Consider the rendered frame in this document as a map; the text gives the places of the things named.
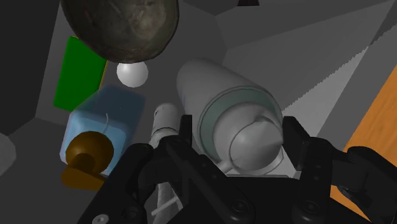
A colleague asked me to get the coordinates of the grey spray bottle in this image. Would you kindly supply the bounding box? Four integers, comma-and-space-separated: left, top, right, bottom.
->
176, 58, 292, 176

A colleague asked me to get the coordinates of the green rectangular box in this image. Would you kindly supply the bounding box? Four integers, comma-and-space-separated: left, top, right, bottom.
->
53, 36, 109, 113

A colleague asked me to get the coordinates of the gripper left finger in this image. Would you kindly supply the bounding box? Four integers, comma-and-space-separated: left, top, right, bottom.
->
76, 114, 257, 224

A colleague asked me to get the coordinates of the orange wooden furniture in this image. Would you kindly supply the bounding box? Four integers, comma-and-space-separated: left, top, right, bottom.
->
330, 64, 397, 223

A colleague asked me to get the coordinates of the dark mottled round bowl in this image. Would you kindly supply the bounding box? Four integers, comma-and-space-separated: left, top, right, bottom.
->
60, 0, 180, 64

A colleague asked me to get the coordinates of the white slim tube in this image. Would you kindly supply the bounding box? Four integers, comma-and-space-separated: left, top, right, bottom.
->
148, 102, 184, 224

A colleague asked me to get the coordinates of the blue soap dispenser brown pump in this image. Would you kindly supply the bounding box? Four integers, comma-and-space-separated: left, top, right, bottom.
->
59, 85, 146, 192

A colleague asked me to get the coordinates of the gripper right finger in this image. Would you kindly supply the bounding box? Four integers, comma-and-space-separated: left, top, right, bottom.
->
281, 116, 397, 224

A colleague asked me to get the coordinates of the white ball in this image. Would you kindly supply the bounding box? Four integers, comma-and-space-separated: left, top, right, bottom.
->
116, 61, 149, 88

